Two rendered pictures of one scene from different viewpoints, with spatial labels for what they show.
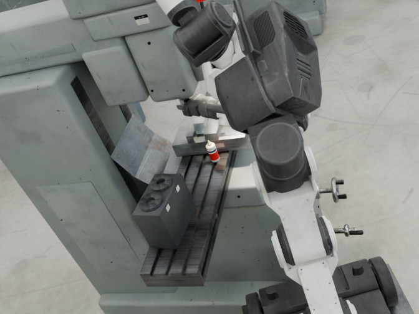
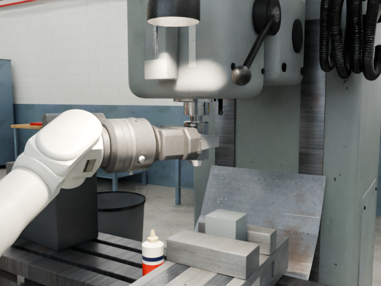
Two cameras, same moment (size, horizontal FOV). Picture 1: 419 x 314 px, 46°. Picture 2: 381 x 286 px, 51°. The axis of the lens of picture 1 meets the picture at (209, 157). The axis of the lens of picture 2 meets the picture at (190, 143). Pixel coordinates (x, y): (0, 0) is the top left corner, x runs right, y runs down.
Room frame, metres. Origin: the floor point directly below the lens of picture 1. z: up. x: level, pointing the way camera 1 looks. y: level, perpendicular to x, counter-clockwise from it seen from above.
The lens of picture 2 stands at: (1.92, -0.73, 1.31)
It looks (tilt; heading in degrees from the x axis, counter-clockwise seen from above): 6 degrees down; 95
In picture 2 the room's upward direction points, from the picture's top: straight up
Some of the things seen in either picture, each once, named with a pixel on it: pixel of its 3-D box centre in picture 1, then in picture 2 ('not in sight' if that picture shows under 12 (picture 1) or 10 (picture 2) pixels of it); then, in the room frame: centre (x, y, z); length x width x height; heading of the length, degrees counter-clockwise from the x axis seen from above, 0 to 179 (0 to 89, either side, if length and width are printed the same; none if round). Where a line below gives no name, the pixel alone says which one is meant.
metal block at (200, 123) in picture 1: (201, 124); (226, 230); (1.91, -0.02, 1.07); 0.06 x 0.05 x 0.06; 155
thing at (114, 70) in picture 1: (124, 63); (241, 25); (1.94, 0.18, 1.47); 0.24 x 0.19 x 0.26; 154
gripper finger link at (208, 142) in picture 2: not in sight; (205, 142); (1.88, -0.02, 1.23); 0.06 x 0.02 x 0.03; 40
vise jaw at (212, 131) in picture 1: (214, 126); (212, 252); (1.89, -0.07, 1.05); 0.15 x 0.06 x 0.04; 155
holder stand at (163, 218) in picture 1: (164, 209); (51, 197); (1.47, 0.23, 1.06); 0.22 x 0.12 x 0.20; 147
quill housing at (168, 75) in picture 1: (166, 55); (198, 9); (1.86, 0.01, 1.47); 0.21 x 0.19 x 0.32; 154
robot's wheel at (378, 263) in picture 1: (383, 281); not in sight; (1.20, -0.47, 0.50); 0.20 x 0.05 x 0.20; 173
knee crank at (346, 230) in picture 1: (337, 230); not in sight; (1.50, -0.41, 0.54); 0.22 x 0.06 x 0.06; 64
